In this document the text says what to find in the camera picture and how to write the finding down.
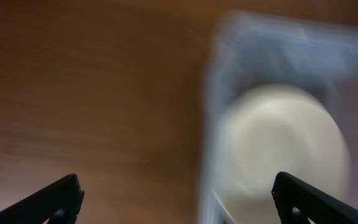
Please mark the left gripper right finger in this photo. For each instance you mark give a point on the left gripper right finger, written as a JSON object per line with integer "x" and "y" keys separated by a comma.
{"x": 298, "y": 202}

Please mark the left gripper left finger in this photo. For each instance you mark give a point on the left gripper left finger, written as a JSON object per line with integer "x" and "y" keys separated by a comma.
{"x": 59, "y": 202}

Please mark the clear plastic storage bin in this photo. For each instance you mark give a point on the clear plastic storage bin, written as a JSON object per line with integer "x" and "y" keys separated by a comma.
{"x": 254, "y": 50}

